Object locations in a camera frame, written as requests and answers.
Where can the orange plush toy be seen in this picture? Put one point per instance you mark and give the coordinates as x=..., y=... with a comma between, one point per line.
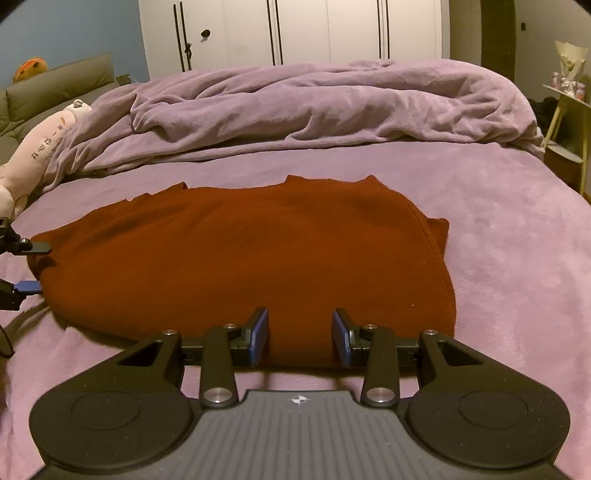
x=29, y=69

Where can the pink plush toy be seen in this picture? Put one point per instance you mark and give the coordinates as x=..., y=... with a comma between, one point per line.
x=26, y=167

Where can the green padded headboard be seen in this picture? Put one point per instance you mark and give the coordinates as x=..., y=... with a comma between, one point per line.
x=27, y=103

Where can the rust orange shirt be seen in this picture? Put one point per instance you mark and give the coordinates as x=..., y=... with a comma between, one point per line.
x=190, y=259

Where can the purple bed sheet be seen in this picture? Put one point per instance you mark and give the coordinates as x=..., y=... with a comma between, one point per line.
x=518, y=253

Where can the white wardrobe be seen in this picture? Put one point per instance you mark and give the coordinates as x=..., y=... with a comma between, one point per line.
x=181, y=36

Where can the wrapped flower bouquet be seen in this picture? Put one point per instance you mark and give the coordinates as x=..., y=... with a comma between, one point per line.
x=572, y=59

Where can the dark wooden door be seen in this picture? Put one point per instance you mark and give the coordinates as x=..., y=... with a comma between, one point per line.
x=499, y=37

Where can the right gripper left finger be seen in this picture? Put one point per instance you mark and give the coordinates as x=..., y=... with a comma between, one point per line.
x=226, y=347

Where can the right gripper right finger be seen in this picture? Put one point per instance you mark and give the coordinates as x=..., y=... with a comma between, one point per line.
x=374, y=349

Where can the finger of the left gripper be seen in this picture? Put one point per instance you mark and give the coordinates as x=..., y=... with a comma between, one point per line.
x=11, y=242
x=12, y=295

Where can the purple crumpled duvet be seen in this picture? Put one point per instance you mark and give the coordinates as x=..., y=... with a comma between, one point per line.
x=204, y=115

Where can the yellow side table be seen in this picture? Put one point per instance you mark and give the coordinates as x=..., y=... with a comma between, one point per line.
x=568, y=135

